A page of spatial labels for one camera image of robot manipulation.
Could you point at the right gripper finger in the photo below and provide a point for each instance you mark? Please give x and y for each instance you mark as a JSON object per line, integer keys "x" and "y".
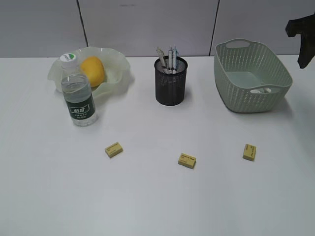
{"x": 307, "y": 50}

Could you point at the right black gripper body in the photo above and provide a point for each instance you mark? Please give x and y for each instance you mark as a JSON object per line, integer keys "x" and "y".
{"x": 302, "y": 26}

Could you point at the white waste paper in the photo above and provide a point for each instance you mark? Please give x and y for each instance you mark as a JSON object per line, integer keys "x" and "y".
{"x": 261, "y": 90}

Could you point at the blue white ballpoint pen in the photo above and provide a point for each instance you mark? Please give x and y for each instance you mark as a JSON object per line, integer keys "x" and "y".
{"x": 175, "y": 61}

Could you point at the grey white ballpoint pen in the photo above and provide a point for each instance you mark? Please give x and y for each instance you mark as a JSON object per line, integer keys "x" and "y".
{"x": 170, "y": 60}

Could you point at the beige white ballpoint pen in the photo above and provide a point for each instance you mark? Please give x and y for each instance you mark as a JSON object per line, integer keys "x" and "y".
{"x": 160, "y": 54}

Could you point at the yellow mango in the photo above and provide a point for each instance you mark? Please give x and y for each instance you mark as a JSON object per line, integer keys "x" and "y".
{"x": 93, "y": 68}

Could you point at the yellow eraser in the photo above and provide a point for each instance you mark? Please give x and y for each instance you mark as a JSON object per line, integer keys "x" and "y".
{"x": 187, "y": 161}
{"x": 249, "y": 152}
{"x": 113, "y": 149}

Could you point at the clear water bottle green label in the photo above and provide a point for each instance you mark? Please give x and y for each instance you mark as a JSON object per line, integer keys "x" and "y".
{"x": 77, "y": 92}

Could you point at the green plastic woven basket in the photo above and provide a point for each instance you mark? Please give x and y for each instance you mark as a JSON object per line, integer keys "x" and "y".
{"x": 241, "y": 65}

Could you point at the black mesh pen holder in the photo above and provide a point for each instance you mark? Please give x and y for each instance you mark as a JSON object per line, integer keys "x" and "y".
{"x": 170, "y": 88}

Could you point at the translucent green wavy plate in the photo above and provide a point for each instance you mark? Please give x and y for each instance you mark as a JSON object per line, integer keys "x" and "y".
{"x": 117, "y": 69}

